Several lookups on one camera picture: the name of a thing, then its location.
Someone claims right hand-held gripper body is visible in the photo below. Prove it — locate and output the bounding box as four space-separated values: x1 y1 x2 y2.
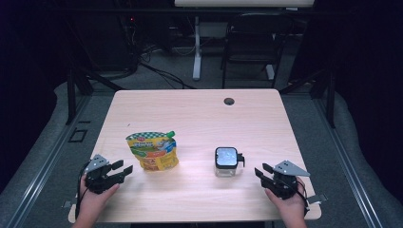
267 160 311 200

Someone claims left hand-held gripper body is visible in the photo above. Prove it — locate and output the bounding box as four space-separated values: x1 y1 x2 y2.
85 154 115 195

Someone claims yellow spout pouch green cap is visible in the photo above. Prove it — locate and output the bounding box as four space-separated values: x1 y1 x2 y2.
125 130 180 173

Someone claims clear jar with black lid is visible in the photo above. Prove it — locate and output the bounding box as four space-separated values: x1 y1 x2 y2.
214 146 246 179

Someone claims person's left hand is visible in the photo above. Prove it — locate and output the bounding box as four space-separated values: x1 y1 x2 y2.
77 175 121 219

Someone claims person's right hand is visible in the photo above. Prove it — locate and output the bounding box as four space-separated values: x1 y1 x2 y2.
264 177 309 222

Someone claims black metal stand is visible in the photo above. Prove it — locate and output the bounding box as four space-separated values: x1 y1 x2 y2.
65 63 125 126
278 63 336 129

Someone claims black computer tower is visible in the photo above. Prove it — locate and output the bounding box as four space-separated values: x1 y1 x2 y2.
72 12 139 72

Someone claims black folding chair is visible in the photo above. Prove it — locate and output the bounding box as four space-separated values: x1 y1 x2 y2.
221 12 294 89

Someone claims white desk leg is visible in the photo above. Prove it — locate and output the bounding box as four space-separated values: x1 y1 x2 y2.
192 15 202 82

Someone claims white desk top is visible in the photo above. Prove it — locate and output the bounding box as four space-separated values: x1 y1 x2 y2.
174 0 316 8

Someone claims left hand-held gripper black cable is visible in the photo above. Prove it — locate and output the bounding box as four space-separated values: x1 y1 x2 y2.
75 161 91 219

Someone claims hand-held gripper black cable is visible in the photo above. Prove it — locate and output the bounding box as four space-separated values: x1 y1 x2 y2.
75 161 91 219
294 180 311 218

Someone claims right hand-held gripper black cable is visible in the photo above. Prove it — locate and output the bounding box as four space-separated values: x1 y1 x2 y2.
294 180 311 218

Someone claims aluminium floor rail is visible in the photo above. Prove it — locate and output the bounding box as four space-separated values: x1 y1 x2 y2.
312 94 384 228
6 94 93 228

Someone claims black floor cable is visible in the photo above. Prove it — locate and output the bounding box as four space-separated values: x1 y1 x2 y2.
139 61 196 90

